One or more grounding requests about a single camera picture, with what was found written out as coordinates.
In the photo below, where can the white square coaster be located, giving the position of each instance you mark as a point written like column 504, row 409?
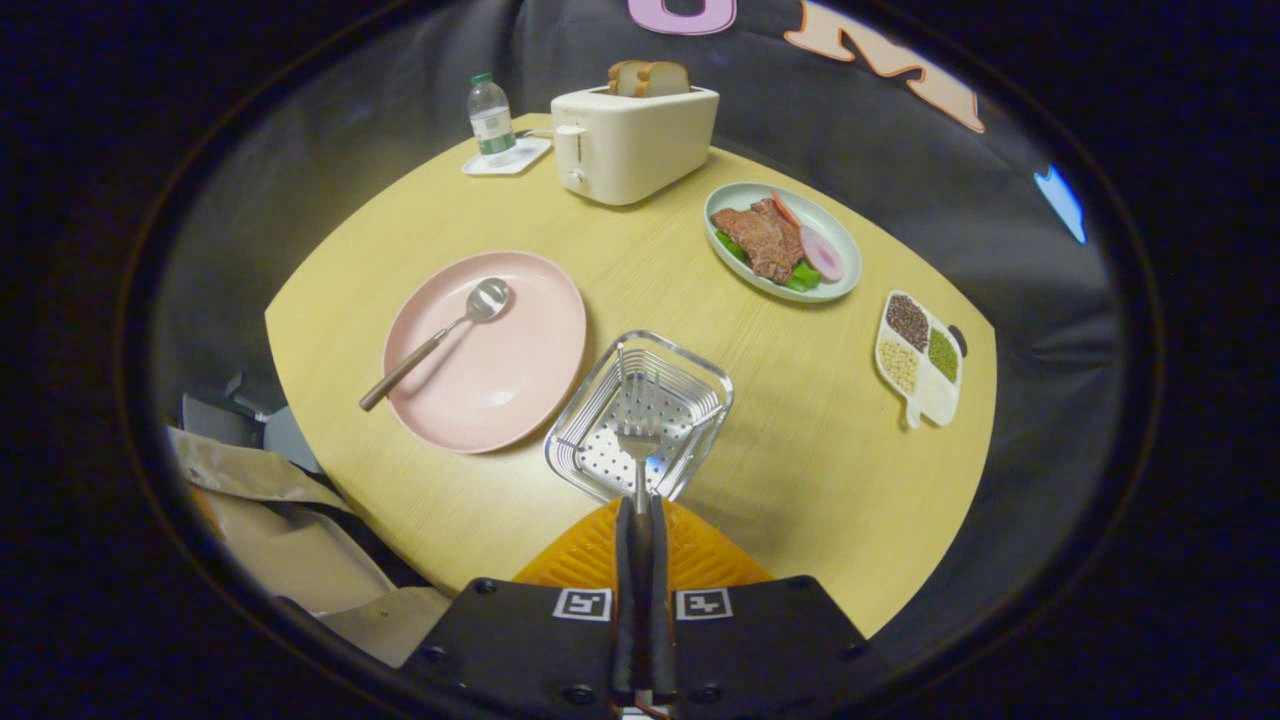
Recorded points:
column 530, row 152

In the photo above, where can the clear plastic water bottle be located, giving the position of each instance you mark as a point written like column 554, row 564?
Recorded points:
column 491, row 125

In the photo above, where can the metal fork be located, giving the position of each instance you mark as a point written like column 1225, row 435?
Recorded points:
column 640, row 445

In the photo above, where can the cream white toaster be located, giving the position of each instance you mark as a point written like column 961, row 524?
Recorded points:
column 640, row 150

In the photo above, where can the toast bread slice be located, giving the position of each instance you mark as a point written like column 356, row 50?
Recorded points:
column 625, row 78
column 668, row 79

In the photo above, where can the clear square glass dish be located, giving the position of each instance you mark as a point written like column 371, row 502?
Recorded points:
column 600, row 450

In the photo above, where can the pale green oval plate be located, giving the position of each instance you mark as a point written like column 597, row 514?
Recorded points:
column 730, row 200

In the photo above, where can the grey plastic object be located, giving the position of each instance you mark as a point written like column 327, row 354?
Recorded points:
column 285, row 440

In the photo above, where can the white divided grain dish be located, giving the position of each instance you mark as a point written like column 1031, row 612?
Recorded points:
column 935, row 400

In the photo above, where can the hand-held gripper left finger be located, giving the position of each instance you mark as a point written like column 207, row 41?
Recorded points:
column 625, row 600

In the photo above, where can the black backdrop cloth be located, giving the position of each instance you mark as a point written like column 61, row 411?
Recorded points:
column 1040, row 400

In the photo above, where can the brown steak piece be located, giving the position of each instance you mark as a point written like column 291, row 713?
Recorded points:
column 760, row 240

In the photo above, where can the pink ham slice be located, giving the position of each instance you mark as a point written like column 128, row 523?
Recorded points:
column 822, row 255

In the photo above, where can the pink round plate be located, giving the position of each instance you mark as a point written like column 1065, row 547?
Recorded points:
column 500, row 370

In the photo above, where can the red carrot slice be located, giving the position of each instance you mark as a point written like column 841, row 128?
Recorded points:
column 783, row 207

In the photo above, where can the green vegetable garnish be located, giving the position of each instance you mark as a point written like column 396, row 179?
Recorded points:
column 803, row 278

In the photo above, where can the beige clothing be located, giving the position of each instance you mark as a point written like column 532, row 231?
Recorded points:
column 290, row 540

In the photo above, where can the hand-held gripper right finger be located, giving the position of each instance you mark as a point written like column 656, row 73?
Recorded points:
column 658, row 600

